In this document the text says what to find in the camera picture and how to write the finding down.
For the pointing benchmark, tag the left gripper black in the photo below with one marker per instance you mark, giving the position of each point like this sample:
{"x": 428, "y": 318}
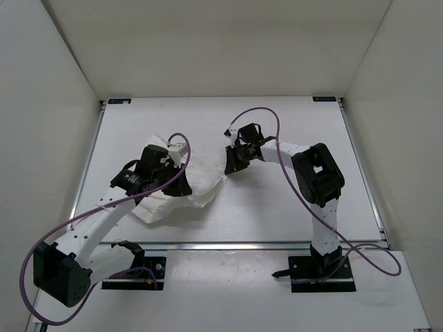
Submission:
{"x": 182, "y": 186}

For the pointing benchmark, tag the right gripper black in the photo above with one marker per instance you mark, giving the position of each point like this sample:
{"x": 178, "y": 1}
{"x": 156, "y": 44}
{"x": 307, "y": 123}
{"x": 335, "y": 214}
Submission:
{"x": 232, "y": 164}

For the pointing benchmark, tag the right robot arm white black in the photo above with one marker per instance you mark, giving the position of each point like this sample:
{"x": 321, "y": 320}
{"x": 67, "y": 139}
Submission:
{"x": 319, "y": 184}

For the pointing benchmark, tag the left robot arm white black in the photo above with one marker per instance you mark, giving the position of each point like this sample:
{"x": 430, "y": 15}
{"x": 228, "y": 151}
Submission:
{"x": 67, "y": 268}

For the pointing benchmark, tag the right blue corner label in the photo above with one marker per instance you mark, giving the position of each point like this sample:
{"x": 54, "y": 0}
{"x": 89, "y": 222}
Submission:
{"x": 323, "y": 99}

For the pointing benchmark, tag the blue corner label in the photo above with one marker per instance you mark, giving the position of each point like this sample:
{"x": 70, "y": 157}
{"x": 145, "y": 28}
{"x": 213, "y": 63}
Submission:
{"x": 119, "y": 101}
{"x": 323, "y": 99}

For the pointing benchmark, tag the left blue corner label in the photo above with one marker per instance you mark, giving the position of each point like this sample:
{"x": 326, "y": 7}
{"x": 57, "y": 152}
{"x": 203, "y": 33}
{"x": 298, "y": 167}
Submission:
{"x": 119, "y": 101}

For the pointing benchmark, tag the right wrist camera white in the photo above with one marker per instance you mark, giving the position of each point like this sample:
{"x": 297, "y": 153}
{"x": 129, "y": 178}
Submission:
{"x": 231, "y": 133}

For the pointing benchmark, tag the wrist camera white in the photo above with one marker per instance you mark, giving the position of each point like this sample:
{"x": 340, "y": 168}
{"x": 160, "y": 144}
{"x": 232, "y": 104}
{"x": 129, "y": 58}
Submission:
{"x": 231, "y": 133}
{"x": 178, "y": 150}

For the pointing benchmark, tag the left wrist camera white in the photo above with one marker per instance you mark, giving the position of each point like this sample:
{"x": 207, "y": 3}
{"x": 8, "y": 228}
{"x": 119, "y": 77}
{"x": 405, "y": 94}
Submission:
{"x": 178, "y": 150}

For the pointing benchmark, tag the aluminium table front rail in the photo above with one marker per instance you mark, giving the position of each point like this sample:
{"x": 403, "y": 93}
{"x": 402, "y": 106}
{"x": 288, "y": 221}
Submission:
{"x": 224, "y": 246}

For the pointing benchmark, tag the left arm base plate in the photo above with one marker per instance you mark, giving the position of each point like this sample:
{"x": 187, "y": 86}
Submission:
{"x": 149, "y": 275}

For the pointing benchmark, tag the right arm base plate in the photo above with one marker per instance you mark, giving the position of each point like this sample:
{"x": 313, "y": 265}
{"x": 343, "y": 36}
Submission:
{"x": 306, "y": 276}

